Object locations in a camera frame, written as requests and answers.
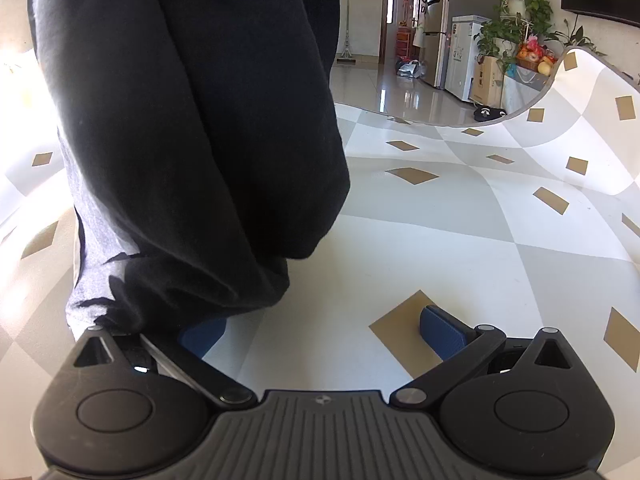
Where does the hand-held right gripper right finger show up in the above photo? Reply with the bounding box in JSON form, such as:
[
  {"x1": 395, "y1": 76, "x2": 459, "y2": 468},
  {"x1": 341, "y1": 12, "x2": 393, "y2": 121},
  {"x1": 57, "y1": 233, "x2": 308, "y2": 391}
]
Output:
[{"x1": 389, "y1": 304, "x2": 573, "y2": 408}]

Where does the white paper gift bag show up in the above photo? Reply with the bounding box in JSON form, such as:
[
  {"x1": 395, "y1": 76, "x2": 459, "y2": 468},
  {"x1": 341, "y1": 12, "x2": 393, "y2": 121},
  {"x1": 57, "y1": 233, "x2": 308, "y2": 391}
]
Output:
[{"x1": 502, "y1": 67, "x2": 551, "y2": 111}]

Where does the grey white checkered tablecloth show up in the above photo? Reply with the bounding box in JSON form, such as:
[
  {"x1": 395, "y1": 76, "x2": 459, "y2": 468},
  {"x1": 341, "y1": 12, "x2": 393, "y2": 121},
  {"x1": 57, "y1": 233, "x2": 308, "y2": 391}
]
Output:
[{"x1": 0, "y1": 45, "x2": 640, "y2": 480}]

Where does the plastic bag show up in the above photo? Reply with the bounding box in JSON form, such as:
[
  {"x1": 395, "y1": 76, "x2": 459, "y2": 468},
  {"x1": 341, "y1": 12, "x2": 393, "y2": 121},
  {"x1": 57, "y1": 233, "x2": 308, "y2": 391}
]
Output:
[{"x1": 396, "y1": 57, "x2": 428, "y2": 79}]

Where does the broom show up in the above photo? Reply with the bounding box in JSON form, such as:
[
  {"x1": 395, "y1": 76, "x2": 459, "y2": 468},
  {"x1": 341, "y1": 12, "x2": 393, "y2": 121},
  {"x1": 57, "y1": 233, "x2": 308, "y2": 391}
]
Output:
[{"x1": 336, "y1": 0, "x2": 357, "y2": 65}]

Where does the black t-shirt with white stripes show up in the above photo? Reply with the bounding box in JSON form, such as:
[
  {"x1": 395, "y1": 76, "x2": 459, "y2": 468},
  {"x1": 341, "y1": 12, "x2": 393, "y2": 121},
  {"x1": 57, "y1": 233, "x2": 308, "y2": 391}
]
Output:
[{"x1": 27, "y1": 0, "x2": 351, "y2": 346}]

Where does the white chest freezer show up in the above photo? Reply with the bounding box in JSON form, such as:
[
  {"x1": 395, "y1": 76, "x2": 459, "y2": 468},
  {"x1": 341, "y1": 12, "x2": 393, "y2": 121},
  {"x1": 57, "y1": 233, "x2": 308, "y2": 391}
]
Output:
[{"x1": 445, "y1": 15, "x2": 493, "y2": 103}]

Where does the cardboard box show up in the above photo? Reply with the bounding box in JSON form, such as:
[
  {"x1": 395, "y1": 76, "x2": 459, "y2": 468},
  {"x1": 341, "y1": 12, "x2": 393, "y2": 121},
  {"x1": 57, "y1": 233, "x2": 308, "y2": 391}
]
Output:
[{"x1": 469, "y1": 55, "x2": 506, "y2": 110}]

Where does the fruit basket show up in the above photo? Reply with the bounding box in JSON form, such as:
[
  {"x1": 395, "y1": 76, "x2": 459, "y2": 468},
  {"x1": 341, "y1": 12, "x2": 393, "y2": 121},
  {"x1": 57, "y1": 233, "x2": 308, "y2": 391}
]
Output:
[{"x1": 515, "y1": 35, "x2": 558, "y2": 76}]

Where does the slim-leaf green houseplant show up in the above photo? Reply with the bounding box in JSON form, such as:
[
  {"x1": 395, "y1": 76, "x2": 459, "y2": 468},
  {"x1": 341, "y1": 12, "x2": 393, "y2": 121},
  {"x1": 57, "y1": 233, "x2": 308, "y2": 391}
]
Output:
[{"x1": 550, "y1": 20, "x2": 607, "y2": 57}]

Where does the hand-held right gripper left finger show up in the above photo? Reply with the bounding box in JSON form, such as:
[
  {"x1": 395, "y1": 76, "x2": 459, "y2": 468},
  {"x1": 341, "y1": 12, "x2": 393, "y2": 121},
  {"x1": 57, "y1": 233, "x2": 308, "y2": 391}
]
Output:
[{"x1": 72, "y1": 317, "x2": 256, "y2": 408}]

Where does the green vine potted plant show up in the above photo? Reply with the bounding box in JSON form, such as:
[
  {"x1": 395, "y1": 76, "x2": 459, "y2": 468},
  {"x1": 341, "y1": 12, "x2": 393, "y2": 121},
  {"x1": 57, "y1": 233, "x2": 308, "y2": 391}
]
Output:
[{"x1": 475, "y1": 0, "x2": 553, "y2": 73}]

